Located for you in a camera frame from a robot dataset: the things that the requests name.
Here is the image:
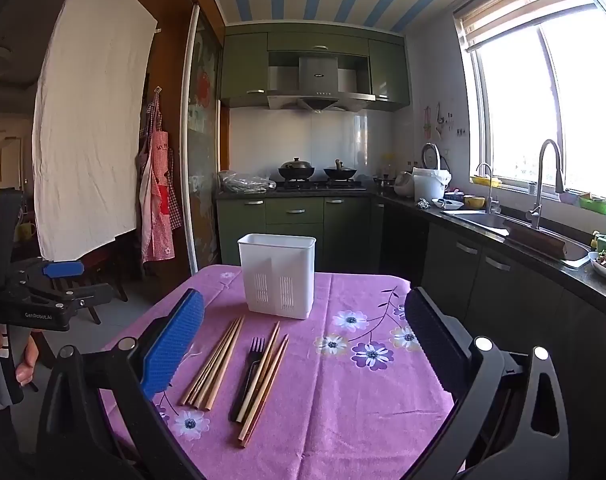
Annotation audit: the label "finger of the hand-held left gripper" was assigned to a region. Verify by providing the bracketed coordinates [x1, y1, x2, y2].
[10, 260, 85, 287]
[50, 282, 117, 314]

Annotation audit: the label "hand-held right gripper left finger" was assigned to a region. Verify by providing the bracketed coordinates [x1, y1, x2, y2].
[36, 288, 206, 480]

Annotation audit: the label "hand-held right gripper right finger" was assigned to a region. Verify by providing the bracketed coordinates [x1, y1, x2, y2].
[404, 287, 571, 480]

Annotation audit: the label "wooden chopstick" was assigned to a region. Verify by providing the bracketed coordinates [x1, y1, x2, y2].
[208, 316, 246, 411]
[202, 316, 244, 409]
[239, 335, 287, 442]
[195, 317, 242, 408]
[235, 321, 281, 423]
[188, 317, 239, 407]
[181, 320, 234, 406]
[242, 336, 289, 446]

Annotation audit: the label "white plastic utensil holder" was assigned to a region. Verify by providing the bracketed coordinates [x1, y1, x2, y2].
[237, 233, 317, 321]

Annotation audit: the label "person's left hand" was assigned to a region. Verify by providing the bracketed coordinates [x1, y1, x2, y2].
[0, 327, 40, 403]

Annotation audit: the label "dark wooden chair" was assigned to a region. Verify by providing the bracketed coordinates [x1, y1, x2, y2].
[48, 252, 130, 326]

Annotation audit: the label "black plastic fork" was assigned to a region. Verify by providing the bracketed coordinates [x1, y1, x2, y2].
[229, 336, 267, 422]

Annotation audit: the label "dark base cabinets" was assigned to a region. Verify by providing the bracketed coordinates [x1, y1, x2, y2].
[382, 200, 606, 480]

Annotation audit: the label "purple floral tablecloth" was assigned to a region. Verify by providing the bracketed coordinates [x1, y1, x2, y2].
[99, 264, 466, 480]

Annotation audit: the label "red checked apron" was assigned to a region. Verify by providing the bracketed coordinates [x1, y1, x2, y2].
[136, 91, 184, 265]

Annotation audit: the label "steel sink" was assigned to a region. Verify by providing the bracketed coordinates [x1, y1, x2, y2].
[440, 207, 592, 268]

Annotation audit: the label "white hanging sheet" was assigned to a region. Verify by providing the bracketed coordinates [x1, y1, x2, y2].
[32, 0, 160, 263]

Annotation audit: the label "black stone countertop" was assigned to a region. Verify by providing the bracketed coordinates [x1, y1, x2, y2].
[215, 180, 606, 307]

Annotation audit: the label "wooden cutting board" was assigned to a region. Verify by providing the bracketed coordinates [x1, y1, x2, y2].
[503, 220, 568, 260]

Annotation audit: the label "white plastic bucket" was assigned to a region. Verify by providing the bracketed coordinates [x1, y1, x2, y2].
[412, 166, 453, 202]

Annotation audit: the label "small steel faucet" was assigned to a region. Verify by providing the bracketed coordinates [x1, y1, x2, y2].
[475, 162, 500, 215]

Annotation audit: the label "white rice cooker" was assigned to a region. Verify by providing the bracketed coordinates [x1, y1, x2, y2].
[394, 142, 442, 198]

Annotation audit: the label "tall gooseneck faucet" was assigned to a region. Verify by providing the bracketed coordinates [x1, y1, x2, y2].
[526, 139, 566, 231]

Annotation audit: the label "green base cabinets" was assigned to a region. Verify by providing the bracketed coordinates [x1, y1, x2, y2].
[215, 195, 385, 273]

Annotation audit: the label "clear plastic bag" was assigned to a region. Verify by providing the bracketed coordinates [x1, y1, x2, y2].
[218, 170, 277, 195]

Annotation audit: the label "gas stove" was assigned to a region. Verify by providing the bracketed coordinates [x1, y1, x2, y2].
[274, 178, 368, 192]

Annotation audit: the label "green plastic box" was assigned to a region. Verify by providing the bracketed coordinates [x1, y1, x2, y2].
[578, 192, 606, 216]

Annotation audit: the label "black wok with lid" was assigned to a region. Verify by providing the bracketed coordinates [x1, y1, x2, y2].
[278, 156, 315, 182]

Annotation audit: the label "window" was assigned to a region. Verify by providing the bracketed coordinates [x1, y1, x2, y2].
[453, 0, 606, 207]

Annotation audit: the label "steel range hood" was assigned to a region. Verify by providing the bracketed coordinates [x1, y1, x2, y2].
[267, 56, 376, 113]

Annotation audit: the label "roller blind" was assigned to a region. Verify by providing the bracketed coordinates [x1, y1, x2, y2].
[453, 0, 604, 54]

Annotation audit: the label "wall hook decorations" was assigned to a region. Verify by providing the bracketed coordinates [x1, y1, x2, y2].
[423, 102, 456, 141]

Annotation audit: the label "green wall cabinets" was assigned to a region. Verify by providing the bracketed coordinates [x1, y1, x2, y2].
[220, 30, 411, 112]

